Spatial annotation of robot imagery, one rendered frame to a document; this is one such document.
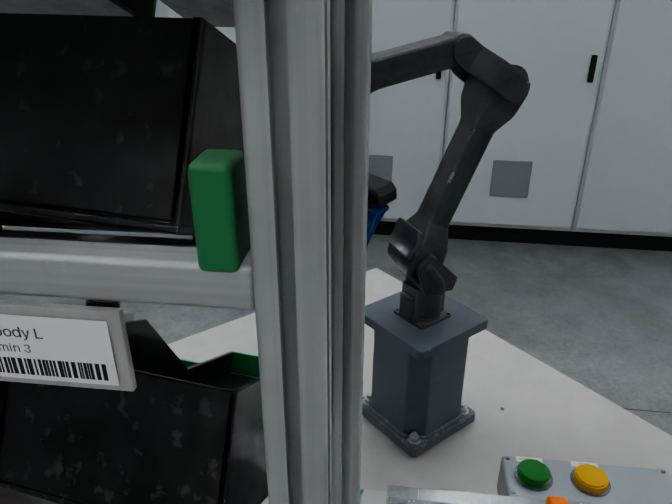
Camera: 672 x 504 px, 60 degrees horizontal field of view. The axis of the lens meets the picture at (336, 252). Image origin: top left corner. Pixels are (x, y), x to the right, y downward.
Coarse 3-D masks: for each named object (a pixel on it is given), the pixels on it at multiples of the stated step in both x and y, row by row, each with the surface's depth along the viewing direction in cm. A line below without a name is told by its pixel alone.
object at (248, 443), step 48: (144, 336) 42; (144, 384) 28; (192, 384) 27; (240, 384) 54; (0, 432) 30; (48, 432) 30; (96, 432) 29; (144, 432) 28; (192, 432) 27; (240, 432) 28; (0, 480) 30; (48, 480) 30; (96, 480) 29; (144, 480) 28; (192, 480) 27; (240, 480) 29
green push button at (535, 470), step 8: (520, 464) 75; (528, 464) 75; (536, 464) 75; (544, 464) 75; (520, 472) 74; (528, 472) 74; (536, 472) 74; (544, 472) 74; (528, 480) 73; (536, 480) 73; (544, 480) 73
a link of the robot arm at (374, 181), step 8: (368, 176) 83; (376, 176) 83; (368, 184) 81; (376, 184) 81; (384, 184) 80; (392, 184) 81; (368, 192) 81; (376, 192) 79; (384, 192) 80; (392, 192) 81; (384, 200) 80; (392, 200) 81
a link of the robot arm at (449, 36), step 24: (408, 48) 71; (432, 48) 71; (456, 48) 72; (480, 48) 73; (384, 72) 70; (408, 72) 71; (432, 72) 73; (456, 72) 80; (480, 72) 74; (504, 72) 74; (504, 96) 75
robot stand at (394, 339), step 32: (384, 320) 90; (448, 320) 90; (480, 320) 90; (384, 352) 91; (416, 352) 83; (448, 352) 88; (384, 384) 93; (416, 384) 88; (448, 384) 91; (384, 416) 96; (416, 416) 91; (448, 416) 94; (416, 448) 91
